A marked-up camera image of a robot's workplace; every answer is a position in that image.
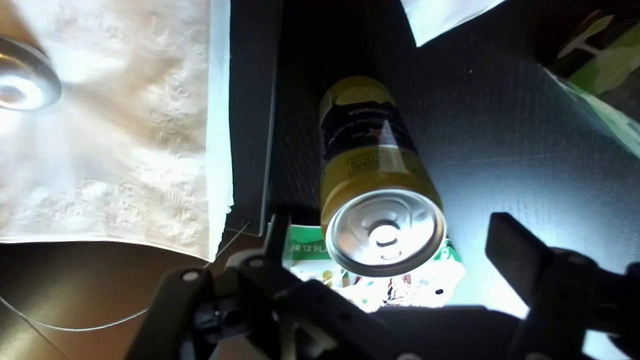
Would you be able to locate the yellow drink can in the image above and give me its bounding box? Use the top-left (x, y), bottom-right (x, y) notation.
top-left (317, 74), bottom-right (449, 280)

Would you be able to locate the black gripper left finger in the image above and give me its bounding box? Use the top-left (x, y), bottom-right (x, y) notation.
top-left (262, 211), bottom-right (296, 267)

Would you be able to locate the thin white thread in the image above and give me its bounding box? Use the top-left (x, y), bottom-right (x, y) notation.
top-left (0, 222), bottom-right (253, 335)

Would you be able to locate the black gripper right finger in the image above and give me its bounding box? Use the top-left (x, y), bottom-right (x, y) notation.
top-left (485, 209), bottom-right (557, 311)

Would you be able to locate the white green candy bag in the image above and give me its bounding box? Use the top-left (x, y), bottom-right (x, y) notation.
top-left (283, 222), bottom-right (467, 314)

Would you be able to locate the white paper napkin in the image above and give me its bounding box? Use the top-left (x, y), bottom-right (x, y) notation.
top-left (0, 0), bottom-right (235, 263)

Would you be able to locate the white paper sheet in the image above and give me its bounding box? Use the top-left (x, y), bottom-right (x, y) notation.
top-left (399, 0), bottom-right (506, 50)

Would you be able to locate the green cardboard bottle package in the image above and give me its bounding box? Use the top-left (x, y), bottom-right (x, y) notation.
top-left (550, 4), bottom-right (640, 159)

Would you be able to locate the silver round metal lid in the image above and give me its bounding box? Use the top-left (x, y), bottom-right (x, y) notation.
top-left (0, 33), bottom-right (64, 113)

